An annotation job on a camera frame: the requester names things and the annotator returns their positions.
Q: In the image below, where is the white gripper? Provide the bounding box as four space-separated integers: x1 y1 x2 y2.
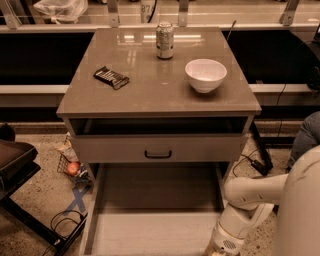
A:
203 222 244 256

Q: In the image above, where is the grey drawer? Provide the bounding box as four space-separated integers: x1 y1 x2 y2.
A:
71 117 247 163
79 163 224 256

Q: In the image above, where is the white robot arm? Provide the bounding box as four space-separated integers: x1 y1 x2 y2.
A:
208 146 320 256

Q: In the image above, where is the grey drawer cabinet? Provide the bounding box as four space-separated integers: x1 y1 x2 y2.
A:
57 28 261 181

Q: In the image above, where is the person leg in jeans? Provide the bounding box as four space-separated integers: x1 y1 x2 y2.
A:
286 111 320 172

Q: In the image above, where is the white ceramic bowl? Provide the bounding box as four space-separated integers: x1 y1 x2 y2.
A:
185 59 227 93

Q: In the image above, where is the red apple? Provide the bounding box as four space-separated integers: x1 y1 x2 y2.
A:
66 162 80 176

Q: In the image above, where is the dark snack bar wrapper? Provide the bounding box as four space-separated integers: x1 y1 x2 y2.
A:
94 66 129 90

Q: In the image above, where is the silver soda can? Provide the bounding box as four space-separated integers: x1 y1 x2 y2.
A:
156 21 174 59

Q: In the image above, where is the clear plastic bag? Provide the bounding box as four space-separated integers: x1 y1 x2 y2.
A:
33 0 88 24

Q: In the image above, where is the black power adapter cable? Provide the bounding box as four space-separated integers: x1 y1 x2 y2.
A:
231 147 270 181

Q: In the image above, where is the wire basket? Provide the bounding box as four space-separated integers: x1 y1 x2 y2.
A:
57 155 91 184

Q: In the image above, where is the black floor cable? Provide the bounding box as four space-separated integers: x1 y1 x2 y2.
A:
41 209 86 256

